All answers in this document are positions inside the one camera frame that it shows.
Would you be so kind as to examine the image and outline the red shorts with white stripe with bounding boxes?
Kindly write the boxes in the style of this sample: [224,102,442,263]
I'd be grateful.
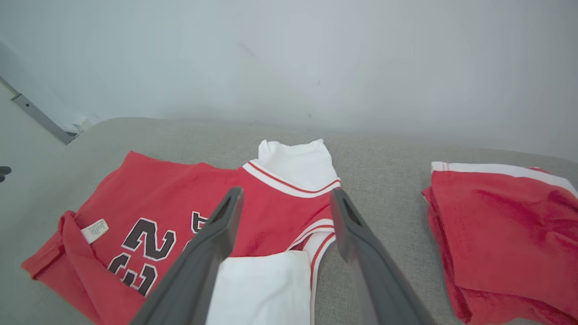
[422,161,578,325]

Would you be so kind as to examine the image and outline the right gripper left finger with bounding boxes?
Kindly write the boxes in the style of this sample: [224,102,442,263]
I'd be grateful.
[130,186,245,325]

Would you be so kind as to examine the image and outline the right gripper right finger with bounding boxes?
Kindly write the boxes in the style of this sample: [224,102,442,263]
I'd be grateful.
[329,187,437,325]

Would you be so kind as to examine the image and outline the red basketball jersey number 23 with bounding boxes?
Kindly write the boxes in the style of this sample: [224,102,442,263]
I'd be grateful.
[20,138,342,325]

